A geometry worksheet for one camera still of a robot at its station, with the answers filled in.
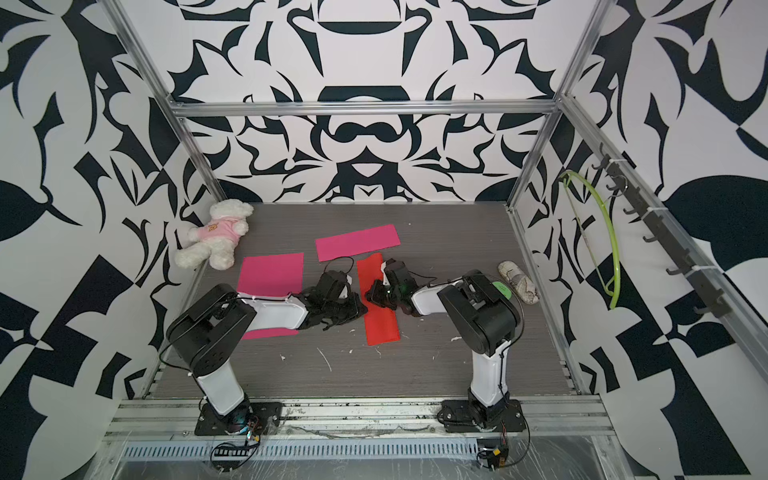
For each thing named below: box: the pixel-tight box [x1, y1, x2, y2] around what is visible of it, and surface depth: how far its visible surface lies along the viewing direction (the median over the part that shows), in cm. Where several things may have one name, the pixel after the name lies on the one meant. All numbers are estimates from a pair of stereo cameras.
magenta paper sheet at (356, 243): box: [316, 224, 401, 262], surface depth 110 cm
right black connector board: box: [476, 446, 509, 471], surface depth 72 cm
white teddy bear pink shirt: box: [175, 199, 254, 271], surface depth 104 cm
